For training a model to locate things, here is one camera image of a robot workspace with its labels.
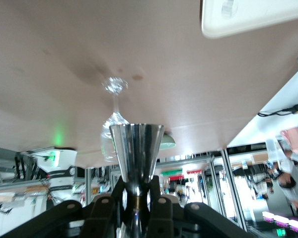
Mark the person in grey shirt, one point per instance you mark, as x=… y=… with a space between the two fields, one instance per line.
x=290 y=181

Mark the clear wine glass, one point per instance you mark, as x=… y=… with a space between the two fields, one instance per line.
x=114 y=116

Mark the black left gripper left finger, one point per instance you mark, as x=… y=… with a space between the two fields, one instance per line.
x=99 y=210

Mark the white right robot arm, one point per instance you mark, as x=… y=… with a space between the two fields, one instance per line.
x=59 y=168

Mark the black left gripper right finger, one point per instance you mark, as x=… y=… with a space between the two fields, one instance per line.
x=164 y=213

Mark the pink box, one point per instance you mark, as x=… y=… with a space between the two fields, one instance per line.
x=294 y=138

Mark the pale green bowl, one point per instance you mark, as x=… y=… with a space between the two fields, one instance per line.
x=169 y=142

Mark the cream tray with rabbit print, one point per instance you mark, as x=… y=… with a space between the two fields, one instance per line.
x=250 y=17

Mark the aluminium frame post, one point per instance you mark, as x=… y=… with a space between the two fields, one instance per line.
x=232 y=186

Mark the steel double jigger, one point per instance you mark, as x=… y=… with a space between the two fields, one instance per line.
x=139 y=153

